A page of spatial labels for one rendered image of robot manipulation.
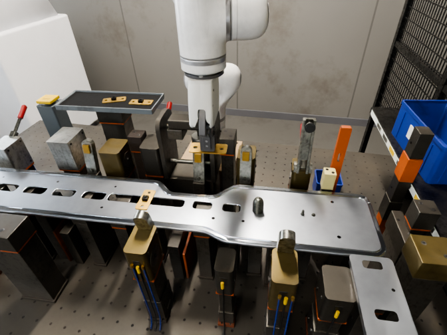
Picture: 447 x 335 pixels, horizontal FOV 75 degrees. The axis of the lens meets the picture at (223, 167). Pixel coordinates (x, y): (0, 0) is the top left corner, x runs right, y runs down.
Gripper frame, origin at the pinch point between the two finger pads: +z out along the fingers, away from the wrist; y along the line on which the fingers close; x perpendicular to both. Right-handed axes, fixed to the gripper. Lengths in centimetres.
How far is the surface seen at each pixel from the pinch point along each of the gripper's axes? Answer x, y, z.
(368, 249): 39.9, 4.7, 27.1
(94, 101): -50, -41, 11
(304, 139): 24.6, -21.1, 11.9
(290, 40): 38, -248, 42
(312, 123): 25.6, -19.1, 5.2
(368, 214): 43, -8, 27
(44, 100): -70, -40, 12
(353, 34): 92, -242, 34
